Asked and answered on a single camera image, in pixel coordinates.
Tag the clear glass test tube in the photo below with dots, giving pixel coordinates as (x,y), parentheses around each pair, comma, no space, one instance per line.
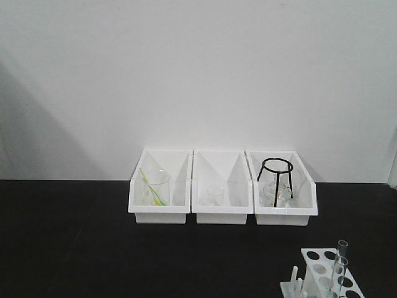
(342,248)
(334,287)

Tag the white test tube rack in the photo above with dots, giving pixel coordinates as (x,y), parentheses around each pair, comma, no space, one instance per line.
(321,279)

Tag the small glass beaker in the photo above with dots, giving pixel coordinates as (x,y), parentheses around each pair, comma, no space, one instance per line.
(215,195)

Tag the white middle storage bin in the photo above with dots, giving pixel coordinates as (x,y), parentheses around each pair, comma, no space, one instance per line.
(228,169)

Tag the white storage bin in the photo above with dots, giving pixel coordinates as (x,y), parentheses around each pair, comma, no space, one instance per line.
(303,205)
(178,163)
(228,169)

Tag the large glass beaker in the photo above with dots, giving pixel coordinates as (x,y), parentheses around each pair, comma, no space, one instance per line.
(159,179)

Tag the white left storage bin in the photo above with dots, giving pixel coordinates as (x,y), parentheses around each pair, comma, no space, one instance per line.
(178,163)

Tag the yellow green stirring stick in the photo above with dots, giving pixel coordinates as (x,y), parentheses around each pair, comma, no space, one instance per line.
(156,198)

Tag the round glass flask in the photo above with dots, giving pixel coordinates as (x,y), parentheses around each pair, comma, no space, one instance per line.
(276,194)

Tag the white right storage bin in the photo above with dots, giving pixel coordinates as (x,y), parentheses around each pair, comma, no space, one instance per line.
(303,205)

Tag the black wire tripod stand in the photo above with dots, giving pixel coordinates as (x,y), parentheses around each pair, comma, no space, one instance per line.
(288,170)

